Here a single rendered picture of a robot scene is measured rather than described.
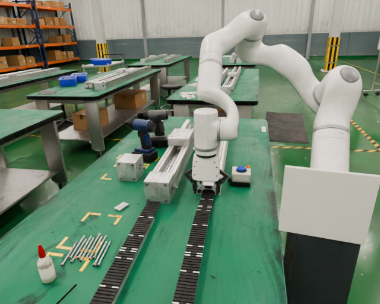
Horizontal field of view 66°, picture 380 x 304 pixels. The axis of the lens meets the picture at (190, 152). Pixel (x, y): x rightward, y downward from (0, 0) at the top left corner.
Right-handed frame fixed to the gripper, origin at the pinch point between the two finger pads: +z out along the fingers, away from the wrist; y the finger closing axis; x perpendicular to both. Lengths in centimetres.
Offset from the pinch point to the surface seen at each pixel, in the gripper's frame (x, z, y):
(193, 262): -35.8, 2.4, 0.8
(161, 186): -3.2, -2.4, -16.7
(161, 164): 14.2, -2.9, -21.7
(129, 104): 359, 53, -176
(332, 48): 986, 6, 294
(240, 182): 14.1, 3.4, 12.8
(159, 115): 55, -14, -33
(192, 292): -45.8, 2.4, 2.2
